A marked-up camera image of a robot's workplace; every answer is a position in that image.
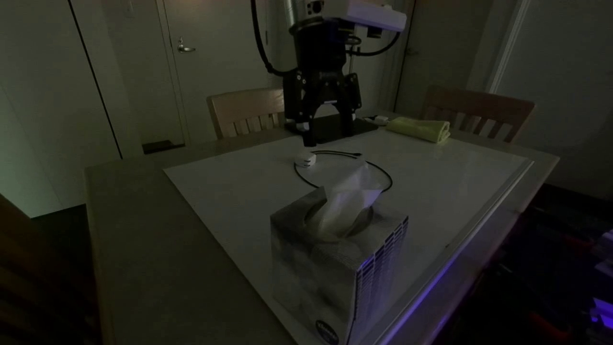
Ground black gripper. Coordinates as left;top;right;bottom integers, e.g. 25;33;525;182
282;19;364;148

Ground black cable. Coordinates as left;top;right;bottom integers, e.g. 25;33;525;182
292;148;397;194

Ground small white flat item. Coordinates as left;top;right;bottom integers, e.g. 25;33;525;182
366;111;395;127

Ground wooden chair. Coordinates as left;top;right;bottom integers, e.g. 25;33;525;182
420;84;539;144
205;86;288;142

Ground white tissue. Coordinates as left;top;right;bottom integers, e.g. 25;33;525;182
309;161;386;243

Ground yellow folded cloth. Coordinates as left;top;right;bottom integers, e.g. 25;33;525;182
386;113;455;148

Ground white table mat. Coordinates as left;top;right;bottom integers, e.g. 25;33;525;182
161;123;539;345

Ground grey door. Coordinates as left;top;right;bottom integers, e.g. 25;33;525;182
158;0;274;146

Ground grey tissue box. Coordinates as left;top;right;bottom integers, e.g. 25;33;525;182
269;188;412;345

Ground black floor object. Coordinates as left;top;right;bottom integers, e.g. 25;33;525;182
140;138;188;155

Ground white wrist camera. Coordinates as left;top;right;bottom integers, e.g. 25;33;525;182
343;0;410;35

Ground metal door handle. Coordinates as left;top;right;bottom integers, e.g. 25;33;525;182
175;38;200;56

